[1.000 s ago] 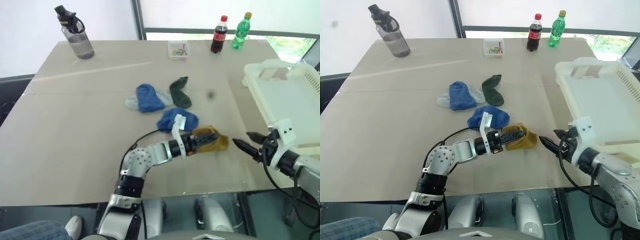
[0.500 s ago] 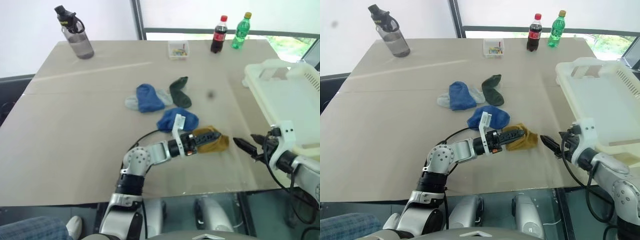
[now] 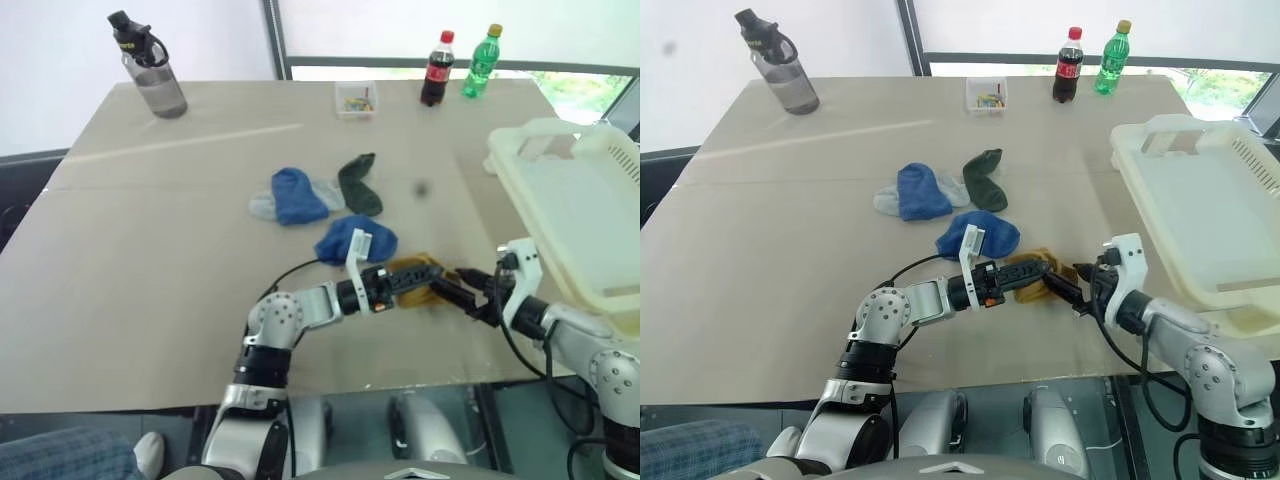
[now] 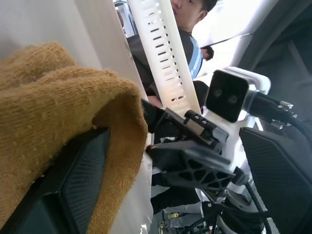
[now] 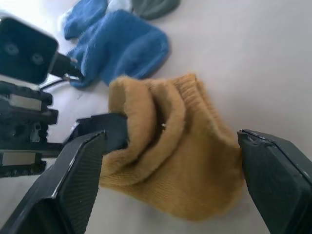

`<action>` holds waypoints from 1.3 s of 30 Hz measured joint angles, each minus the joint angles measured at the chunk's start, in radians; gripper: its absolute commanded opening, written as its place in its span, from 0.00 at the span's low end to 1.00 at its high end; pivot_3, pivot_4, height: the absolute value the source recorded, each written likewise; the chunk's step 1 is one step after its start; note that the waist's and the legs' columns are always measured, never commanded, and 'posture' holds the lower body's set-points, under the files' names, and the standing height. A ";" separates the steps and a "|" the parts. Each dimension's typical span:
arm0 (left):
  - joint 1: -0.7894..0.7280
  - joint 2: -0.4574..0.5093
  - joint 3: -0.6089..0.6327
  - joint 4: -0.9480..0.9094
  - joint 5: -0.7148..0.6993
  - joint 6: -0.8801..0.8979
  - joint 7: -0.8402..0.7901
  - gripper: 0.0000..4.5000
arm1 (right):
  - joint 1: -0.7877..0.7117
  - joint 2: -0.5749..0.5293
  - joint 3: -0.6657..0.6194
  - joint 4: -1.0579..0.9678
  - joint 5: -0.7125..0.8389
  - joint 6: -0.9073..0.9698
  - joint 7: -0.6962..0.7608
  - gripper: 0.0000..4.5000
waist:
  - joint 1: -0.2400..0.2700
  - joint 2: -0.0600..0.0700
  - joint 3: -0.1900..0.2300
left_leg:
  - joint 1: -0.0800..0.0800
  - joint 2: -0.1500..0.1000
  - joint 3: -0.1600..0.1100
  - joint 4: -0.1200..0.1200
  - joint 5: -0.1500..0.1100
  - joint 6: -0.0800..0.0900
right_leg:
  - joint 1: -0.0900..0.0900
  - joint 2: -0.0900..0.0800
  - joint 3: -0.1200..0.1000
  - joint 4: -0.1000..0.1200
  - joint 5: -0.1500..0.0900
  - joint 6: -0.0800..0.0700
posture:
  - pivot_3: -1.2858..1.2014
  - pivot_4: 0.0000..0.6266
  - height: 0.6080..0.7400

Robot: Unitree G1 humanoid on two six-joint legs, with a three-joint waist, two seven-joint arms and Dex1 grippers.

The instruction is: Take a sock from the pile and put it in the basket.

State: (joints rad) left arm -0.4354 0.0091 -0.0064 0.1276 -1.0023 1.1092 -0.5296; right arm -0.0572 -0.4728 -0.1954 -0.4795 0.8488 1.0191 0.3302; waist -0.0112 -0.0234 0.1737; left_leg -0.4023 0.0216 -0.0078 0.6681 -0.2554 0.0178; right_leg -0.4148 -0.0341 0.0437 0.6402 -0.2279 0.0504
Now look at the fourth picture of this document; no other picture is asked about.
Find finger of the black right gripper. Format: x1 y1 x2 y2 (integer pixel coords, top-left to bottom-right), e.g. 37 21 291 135
145 140 236 194
141 98 170 134

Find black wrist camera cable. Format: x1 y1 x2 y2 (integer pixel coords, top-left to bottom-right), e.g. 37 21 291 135
251 94 312 134

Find dark-haired bystander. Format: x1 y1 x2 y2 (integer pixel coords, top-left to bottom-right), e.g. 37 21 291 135
200 45 215 62

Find person in dark striped jacket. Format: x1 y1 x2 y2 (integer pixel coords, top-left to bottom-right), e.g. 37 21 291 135
126 0 219 110

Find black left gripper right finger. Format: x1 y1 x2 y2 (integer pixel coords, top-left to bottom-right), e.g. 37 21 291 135
238 126 312 234

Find mustard yellow knitted cloth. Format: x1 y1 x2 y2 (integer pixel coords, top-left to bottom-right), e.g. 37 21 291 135
0 41 149 234

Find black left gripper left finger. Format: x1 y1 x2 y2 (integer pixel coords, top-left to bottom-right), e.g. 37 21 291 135
0 126 111 234

